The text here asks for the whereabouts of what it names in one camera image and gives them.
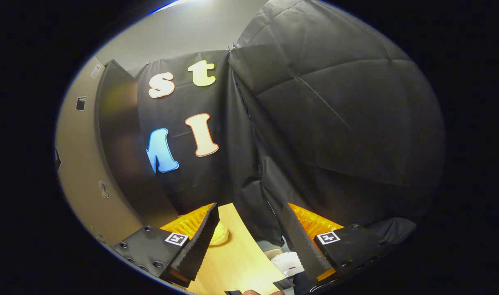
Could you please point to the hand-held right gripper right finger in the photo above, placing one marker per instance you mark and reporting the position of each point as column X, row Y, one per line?
column 302, row 248

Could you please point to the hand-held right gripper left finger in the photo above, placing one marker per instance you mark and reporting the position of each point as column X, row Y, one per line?
column 201, row 243

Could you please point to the dark grey cabinet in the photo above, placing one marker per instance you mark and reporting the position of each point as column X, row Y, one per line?
column 126, row 155

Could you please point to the white plastic package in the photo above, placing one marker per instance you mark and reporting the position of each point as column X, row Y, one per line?
column 288, row 262

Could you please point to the black backdrop cloth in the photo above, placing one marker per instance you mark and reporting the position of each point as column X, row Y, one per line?
column 335, row 123

